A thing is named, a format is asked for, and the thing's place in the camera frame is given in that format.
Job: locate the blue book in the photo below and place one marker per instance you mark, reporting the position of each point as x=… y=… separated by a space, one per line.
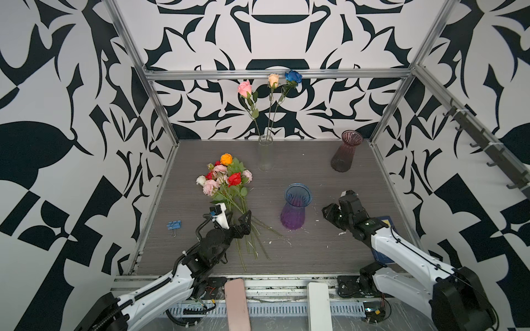
x=381 y=256

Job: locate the pink pad on rail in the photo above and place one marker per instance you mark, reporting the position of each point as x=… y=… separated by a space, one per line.
x=236 y=306

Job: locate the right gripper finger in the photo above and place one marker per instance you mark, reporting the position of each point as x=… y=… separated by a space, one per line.
x=331 y=212
x=343 y=224

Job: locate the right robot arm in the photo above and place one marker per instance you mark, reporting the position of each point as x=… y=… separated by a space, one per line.
x=453 y=298

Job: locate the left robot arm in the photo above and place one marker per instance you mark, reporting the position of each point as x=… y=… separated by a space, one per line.
x=187 y=279

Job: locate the blue rose stem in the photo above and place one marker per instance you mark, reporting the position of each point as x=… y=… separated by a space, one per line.
x=292 y=80

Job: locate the white pad on rail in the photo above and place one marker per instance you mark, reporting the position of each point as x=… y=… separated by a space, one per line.
x=319 y=307

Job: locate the pink spray roses bunch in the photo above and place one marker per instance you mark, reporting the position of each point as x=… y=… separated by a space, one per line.
x=214 y=185

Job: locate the dark pink glass vase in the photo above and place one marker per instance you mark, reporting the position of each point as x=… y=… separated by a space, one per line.
x=343 y=158

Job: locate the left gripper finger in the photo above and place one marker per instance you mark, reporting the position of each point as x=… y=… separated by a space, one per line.
x=243 y=223
x=240 y=232

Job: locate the red rose stem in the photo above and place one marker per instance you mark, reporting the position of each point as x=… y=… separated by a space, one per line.
x=236 y=186

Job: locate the clear glass vase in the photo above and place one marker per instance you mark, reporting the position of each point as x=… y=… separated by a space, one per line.
x=265 y=153

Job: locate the orange rose stem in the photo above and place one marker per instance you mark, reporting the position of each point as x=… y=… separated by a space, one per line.
x=226 y=159

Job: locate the small circuit board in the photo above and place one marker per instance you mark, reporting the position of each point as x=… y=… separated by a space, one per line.
x=376 y=311

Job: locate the blue binder clip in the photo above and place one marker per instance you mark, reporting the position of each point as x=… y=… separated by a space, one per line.
x=173 y=226

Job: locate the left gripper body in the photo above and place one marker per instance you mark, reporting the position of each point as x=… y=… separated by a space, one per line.
x=225 y=237

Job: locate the blue purple glass vase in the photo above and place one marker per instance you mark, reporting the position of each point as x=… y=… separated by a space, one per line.
x=297 y=197

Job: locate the cream peach rose stem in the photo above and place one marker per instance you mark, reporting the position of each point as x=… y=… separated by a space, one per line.
x=273 y=83

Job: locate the pink rose stem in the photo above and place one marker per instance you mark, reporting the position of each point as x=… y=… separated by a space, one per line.
x=250 y=99

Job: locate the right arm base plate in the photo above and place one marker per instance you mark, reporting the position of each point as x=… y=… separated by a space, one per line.
x=356 y=287

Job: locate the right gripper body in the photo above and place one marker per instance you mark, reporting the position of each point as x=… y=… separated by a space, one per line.
x=341 y=215

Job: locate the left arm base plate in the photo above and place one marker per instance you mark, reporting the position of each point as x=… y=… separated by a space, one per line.
x=211 y=288

